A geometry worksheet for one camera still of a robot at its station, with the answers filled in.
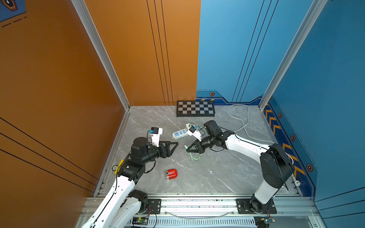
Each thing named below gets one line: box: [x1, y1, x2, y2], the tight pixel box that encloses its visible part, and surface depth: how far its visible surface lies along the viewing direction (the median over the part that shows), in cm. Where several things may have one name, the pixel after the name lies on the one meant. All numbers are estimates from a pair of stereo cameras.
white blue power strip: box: [171, 128, 189, 140], surface depth 101 cm
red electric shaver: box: [164, 169, 178, 181], surface depth 84 cm
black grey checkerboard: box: [176, 100, 216, 117], surface depth 116 cm
